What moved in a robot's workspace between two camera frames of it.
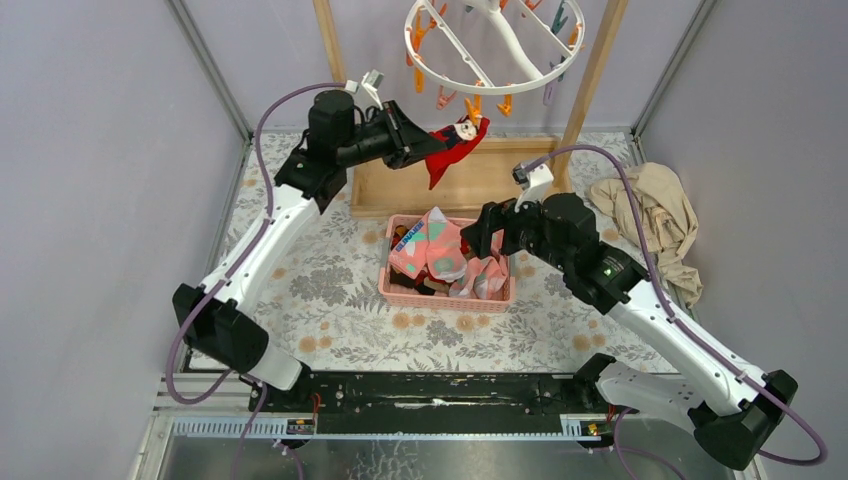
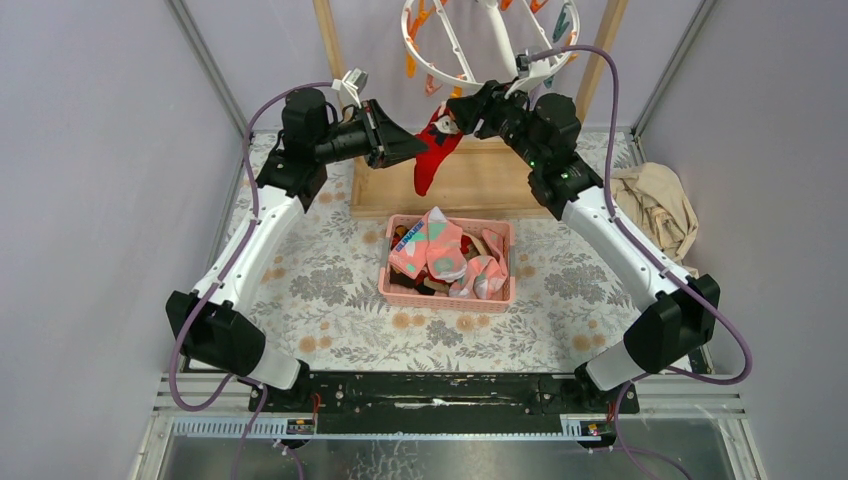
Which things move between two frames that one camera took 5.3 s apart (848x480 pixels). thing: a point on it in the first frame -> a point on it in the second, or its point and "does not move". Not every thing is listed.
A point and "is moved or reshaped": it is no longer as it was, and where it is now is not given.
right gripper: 496,216 -> 486,104
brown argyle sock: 429,286 does not move
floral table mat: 326,300 does not move
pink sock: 431,242 does not move
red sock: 459,138 is moved or reshaped
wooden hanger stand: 499,172 does not move
